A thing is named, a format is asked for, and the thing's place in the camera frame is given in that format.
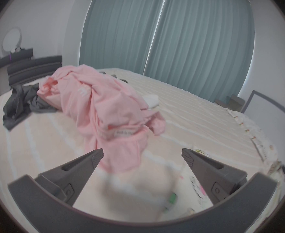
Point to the pink garment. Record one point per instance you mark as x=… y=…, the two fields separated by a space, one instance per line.
x=101 y=105

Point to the black garment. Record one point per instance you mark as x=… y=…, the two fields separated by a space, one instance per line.
x=19 y=105

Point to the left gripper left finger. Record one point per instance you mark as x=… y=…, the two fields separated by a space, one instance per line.
x=72 y=176

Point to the blue-green curtain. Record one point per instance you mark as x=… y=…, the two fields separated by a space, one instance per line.
x=118 y=28
x=205 y=40

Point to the round white mirror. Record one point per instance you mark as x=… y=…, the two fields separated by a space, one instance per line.
x=11 y=40

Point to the grey bedside table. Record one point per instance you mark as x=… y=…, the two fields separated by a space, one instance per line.
x=232 y=103

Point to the white printed pillow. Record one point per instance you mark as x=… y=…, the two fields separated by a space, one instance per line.
x=256 y=137

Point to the bed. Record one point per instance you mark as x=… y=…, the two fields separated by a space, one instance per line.
x=48 y=135

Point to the white garment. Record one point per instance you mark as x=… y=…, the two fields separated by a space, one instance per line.
x=152 y=99

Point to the white printed pyjama top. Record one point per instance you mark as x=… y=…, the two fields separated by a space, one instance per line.
x=195 y=190

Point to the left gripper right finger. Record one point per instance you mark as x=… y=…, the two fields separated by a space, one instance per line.
x=215 y=178

